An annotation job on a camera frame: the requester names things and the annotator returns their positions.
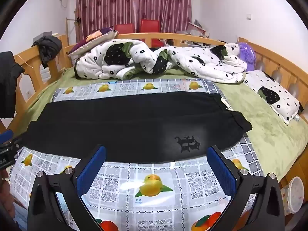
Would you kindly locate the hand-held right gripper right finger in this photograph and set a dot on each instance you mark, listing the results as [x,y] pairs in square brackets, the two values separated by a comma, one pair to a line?
[221,170]

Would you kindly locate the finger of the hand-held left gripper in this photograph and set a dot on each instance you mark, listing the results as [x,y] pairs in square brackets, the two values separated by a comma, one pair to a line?
[6,134]
[18,142]

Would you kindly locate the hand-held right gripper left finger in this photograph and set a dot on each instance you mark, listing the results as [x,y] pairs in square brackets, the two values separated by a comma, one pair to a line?
[92,170]

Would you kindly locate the black pants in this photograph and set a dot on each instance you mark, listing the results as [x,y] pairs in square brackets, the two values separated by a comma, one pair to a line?
[120,125]

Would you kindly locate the black coat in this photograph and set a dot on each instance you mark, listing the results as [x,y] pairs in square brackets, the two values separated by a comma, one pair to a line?
[8,84]

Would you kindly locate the fruit print plastic tablecloth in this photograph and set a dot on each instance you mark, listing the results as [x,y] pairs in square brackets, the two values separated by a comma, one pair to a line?
[168,173]

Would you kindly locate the dark grey jacket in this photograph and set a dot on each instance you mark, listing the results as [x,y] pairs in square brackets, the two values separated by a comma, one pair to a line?
[48,49]

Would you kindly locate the white strawberry print pillow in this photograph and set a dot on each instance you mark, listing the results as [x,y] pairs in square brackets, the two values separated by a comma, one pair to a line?
[286,101]

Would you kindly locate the grey box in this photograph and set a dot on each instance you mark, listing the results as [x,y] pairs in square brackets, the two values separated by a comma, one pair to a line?
[43,36]

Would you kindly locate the white floral quilt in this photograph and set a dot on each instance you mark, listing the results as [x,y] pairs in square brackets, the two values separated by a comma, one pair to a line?
[187,60]

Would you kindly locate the purple plush toy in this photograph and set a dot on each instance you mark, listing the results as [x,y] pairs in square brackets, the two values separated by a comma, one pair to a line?
[247,55]

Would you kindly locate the wooden coat rack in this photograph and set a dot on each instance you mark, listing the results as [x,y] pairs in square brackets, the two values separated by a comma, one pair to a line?
[67,28]

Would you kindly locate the purple and orange pillow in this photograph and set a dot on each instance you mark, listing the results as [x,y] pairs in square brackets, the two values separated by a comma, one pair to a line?
[89,42]

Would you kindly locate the pile of cardboard boxes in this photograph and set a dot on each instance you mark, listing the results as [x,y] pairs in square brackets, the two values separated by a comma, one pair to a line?
[197,32]

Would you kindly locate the red chair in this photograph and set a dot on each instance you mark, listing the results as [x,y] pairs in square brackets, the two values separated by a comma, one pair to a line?
[124,28]
[149,26]

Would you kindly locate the striped red curtain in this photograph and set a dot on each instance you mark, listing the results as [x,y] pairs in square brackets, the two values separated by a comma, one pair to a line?
[132,2]

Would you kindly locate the wooden bed frame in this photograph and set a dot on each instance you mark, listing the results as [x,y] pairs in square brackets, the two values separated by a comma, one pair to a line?
[36,60]

